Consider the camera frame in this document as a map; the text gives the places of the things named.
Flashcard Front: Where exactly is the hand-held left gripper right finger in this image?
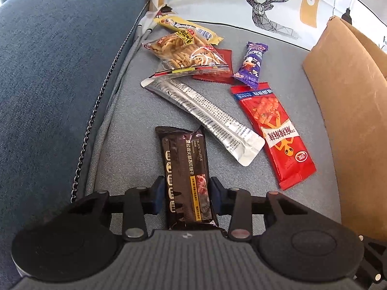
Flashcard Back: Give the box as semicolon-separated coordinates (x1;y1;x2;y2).
209;176;306;242

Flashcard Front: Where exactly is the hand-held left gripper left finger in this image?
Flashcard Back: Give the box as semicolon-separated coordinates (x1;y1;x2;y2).
70;176;166;243

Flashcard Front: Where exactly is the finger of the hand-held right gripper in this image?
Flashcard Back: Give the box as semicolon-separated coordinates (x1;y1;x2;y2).
358;235;387;290

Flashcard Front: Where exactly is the black snack packet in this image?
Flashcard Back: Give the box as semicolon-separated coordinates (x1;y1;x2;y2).
155;126;227;238

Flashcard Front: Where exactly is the long silver snack packet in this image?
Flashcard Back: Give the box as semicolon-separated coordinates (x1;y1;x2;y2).
141;77;266;167

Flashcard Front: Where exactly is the long red snack packet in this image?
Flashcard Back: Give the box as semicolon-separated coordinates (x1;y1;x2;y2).
230;82;317;191

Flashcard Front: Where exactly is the purple snack packet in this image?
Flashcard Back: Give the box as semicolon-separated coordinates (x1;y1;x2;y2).
232;42;269;89

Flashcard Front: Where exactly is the clear cookie bag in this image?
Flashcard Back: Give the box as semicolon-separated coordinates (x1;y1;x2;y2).
142;29;230;77

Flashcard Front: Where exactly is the cardboard box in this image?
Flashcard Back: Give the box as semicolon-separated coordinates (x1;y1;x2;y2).
302;16;387;236

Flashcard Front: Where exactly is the small red packet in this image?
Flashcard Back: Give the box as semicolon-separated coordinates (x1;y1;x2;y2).
193;48;235;85

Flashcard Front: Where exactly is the yellow snack bar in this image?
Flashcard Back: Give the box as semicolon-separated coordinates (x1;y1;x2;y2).
154;14;224;43

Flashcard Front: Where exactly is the small dark wrapper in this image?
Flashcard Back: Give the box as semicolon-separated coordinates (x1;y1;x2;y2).
156;4;174;19

